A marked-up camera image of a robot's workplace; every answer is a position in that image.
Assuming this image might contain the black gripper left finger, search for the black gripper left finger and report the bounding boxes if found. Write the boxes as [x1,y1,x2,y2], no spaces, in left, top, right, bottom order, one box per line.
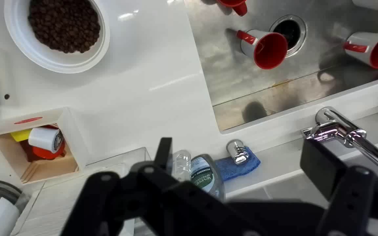
[59,136,186,236]

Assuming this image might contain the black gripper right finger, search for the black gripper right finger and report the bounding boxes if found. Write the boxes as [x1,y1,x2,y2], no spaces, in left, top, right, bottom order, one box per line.
[299,138,376,236]

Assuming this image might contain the white cylindrical object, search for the white cylindrical object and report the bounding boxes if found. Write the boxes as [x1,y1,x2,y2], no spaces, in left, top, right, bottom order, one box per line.
[27,127,62,153]

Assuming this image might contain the red round object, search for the red round object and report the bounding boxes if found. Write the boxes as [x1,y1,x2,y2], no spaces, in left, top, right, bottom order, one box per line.
[19,126,66,163]

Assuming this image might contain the small wooden box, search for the small wooden box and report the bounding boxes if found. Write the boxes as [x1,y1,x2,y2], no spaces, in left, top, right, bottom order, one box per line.
[0,107,89,185]

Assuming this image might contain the yellow object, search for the yellow object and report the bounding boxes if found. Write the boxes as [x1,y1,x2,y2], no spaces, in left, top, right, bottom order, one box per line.
[9,128,34,143]

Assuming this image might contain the large chrome faucet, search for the large chrome faucet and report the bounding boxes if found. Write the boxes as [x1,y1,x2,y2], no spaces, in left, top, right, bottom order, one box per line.
[303,105,378,178]

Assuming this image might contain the blue sponge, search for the blue sponge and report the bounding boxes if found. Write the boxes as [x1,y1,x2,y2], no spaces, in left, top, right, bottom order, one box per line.
[213,145,262,182]

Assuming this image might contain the clear dish soap bottle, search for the clear dish soap bottle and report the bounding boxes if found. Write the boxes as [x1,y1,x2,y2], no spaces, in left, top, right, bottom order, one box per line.
[169,148,225,202]

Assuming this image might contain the small chrome knob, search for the small chrome knob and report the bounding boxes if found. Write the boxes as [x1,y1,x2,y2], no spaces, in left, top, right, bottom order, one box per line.
[225,138,250,166]

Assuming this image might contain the white ceramic bowl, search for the white ceramic bowl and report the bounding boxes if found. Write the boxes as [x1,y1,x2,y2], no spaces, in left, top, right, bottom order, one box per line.
[2,0,111,75]

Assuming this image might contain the stainless steel sink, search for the stainless steel sink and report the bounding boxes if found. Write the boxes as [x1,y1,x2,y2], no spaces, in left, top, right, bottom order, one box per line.
[183,0,378,135]

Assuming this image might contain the coffee beans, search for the coffee beans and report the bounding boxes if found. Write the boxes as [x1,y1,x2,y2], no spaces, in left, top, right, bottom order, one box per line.
[27,0,102,55]

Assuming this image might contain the sink drain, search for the sink drain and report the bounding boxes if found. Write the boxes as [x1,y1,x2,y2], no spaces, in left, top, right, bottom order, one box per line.
[269,14,308,59]

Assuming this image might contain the black wire towel holder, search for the black wire towel holder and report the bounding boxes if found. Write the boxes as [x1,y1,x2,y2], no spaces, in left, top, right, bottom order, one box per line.
[0,178,30,215]

